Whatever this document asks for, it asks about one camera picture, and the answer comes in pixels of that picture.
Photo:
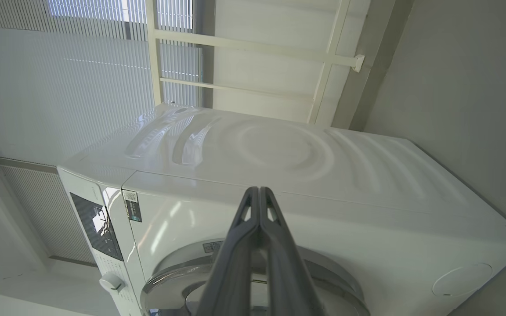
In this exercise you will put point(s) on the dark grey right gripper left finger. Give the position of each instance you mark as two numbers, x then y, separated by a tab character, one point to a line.
231	272

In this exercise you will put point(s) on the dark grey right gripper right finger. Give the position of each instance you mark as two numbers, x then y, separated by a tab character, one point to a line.
288	272

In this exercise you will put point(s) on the round glass washing machine door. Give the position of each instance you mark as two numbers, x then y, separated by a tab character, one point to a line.
165	285

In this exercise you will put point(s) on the white front-load washing machine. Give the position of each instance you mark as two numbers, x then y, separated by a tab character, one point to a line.
279	153

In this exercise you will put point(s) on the white washing machine dial knob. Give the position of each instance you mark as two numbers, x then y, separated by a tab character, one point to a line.
111	283

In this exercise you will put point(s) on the black washing machine display panel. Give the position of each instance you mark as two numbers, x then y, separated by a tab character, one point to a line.
97	228

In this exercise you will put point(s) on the black white QR sticker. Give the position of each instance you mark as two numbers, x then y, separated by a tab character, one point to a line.
132	206

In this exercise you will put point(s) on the round white filter cover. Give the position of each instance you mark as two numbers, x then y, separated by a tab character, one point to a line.
461	280

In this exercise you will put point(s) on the white vertical window blinds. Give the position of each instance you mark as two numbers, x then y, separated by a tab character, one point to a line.
59	87

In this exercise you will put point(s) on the white ribbed wall grille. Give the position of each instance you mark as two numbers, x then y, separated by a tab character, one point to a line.
37	210

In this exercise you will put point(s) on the white metal rack frame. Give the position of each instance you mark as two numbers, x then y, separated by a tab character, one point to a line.
235	44

